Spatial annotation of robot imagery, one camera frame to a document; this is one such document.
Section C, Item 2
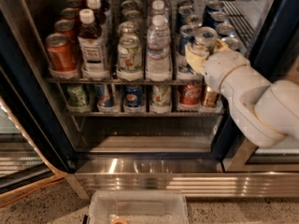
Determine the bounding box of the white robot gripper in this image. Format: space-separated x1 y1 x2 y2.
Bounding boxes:
185 38 250 91

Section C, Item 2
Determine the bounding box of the red bull can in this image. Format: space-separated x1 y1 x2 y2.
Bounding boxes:
178 24 194 66
192 27 218 56

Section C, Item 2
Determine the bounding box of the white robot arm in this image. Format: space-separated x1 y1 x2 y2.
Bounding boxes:
185 43 299 147

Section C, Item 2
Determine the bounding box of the front blue pepsi can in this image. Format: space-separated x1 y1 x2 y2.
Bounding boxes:
222 36 241 51

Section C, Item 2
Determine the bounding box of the blue pepsi can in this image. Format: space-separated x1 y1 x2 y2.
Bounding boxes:
215 23 236 38
222 36 241 51

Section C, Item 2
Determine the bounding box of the gold can lower shelf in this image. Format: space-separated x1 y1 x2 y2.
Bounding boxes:
201 86 220 108

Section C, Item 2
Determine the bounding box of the red coca cola can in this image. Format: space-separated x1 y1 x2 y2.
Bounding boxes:
178 84 202 105

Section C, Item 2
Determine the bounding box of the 7up can lower shelf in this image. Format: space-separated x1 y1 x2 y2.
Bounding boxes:
151 85 171 106

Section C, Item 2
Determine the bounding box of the front 7up can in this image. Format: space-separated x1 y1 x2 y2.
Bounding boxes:
118 35 141 73

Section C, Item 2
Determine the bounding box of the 7up can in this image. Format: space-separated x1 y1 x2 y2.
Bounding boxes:
118 35 141 73
118 21 138 37

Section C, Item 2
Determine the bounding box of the pepsi can lower shelf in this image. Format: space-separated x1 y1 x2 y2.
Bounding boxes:
124 86 143 107

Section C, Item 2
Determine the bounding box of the blue can lower shelf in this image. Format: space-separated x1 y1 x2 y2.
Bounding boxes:
94 84 114 107

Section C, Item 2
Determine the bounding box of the green can lower shelf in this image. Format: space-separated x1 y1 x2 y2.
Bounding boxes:
67 84 89 107

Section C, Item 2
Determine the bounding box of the orange soda can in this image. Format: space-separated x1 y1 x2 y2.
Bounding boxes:
54 20 77 43
46 33 76 72

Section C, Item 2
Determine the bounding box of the front orange soda can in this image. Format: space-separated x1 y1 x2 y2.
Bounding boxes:
46 33 76 72

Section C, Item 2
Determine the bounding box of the open glass fridge door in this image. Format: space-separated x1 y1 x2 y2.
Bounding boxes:
0 68 68 208

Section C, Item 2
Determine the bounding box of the front water bottle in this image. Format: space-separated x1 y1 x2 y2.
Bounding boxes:
147 15 171 74

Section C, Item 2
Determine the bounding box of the water bottle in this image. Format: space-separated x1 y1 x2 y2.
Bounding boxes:
148 0 169 26
147 15 171 74

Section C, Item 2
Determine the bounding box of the iced tea bottle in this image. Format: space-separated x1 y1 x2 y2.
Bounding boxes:
78 8 107 72
87 0 107 37

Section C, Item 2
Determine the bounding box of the front iced tea bottle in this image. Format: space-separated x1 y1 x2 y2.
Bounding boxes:
78 8 107 72

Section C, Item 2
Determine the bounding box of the clear plastic bin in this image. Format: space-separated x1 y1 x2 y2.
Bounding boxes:
86 190 189 224

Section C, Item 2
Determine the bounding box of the lower wire shelf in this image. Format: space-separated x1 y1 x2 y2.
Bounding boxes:
66 110 224 117

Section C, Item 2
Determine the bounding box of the wire shelf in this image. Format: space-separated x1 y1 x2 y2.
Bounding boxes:
47 77 202 86
66 110 224 117

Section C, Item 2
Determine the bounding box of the top wire shelf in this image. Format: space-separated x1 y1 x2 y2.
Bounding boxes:
47 77 202 86

